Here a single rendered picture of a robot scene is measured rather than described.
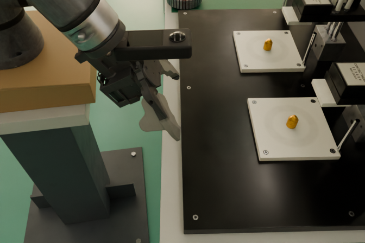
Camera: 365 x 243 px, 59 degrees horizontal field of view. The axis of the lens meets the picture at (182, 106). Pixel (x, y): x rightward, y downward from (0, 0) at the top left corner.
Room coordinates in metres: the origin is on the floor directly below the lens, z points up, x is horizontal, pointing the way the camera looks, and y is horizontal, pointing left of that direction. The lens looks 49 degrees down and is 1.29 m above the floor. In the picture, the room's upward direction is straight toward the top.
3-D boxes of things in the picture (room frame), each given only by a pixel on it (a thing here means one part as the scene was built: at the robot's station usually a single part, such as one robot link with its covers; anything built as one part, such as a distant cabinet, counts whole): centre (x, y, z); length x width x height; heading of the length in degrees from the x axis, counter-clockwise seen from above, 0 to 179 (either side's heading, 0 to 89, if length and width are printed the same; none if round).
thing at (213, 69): (0.51, -0.23, 0.76); 0.64 x 0.47 x 0.02; 1
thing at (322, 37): (0.64, -0.36, 0.80); 0.08 x 0.05 x 0.06; 1
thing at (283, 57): (0.63, -0.21, 0.78); 0.15 x 0.15 x 0.01; 1
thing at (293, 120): (0.39, -0.22, 0.80); 0.02 x 0.02 x 0.03
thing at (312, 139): (0.39, -0.22, 0.78); 0.15 x 0.15 x 0.01; 1
